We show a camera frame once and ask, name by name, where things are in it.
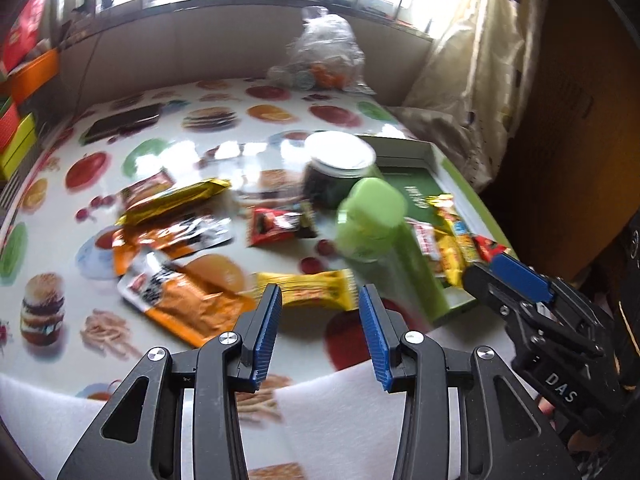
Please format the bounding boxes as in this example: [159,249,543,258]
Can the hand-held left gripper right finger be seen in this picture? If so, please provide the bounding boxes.
[359,283,583,480]

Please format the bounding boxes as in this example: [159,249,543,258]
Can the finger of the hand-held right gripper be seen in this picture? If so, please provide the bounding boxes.
[462,264,596,361]
[487,252,611,331]

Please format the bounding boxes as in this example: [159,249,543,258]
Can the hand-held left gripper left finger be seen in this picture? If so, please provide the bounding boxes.
[56,282,284,480]

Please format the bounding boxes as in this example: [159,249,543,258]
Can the red candy packet gold edges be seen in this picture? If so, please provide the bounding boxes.
[472,234,511,261]

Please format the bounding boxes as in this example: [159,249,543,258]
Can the bright yellow candy packet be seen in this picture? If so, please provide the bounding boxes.
[435,232,468,288]

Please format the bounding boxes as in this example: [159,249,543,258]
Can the yellow snack bar packet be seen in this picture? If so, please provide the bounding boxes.
[255,269,357,309]

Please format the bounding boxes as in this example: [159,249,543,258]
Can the gold candy wrapper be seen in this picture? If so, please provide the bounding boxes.
[432,195,457,221]

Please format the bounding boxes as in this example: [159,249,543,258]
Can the red black snack packet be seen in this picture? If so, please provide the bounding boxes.
[247,201,319,248]

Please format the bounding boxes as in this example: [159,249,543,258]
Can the green cardboard box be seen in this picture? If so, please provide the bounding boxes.
[360,135,513,326]

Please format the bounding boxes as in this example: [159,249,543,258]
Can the orange snack pouch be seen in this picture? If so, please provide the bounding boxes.
[117,252,258,348]
[111,214,235,276]

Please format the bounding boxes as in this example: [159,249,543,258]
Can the white foam sheet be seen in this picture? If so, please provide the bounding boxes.
[0,360,551,480]

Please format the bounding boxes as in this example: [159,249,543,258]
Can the light green cosmetic jar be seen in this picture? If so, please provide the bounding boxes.
[335,177,408,263]

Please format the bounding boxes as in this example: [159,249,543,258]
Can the long gold snack packet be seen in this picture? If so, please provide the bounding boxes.
[117,178,232,227]

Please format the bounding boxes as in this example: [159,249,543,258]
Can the brown wooden cabinet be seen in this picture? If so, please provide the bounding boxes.
[485,0,640,281]

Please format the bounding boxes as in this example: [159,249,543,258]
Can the clear jar white lid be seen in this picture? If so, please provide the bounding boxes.
[302,131,377,211]

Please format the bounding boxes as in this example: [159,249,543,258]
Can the red brown snack packet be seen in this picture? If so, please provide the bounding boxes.
[121,171,177,207]

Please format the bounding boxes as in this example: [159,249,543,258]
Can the cream patterned curtain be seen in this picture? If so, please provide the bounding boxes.
[387,0,546,196]

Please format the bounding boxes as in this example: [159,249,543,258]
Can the food print tablecloth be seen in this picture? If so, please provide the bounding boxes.
[0,77,501,480]

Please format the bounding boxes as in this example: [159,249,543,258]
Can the dark smartphone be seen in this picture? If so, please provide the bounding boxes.
[80,104,165,143]

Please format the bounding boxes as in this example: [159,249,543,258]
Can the clear plastic bag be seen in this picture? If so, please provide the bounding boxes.
[267,6,376,95]

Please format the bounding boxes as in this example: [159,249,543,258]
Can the yellow-green box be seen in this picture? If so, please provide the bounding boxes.
[0,112,38,181]

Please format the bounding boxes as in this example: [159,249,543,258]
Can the orange storage box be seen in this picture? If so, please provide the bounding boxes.
[7,50,60,103]

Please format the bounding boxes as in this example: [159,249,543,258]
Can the red paper bag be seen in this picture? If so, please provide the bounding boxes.
[0,0,51,73]

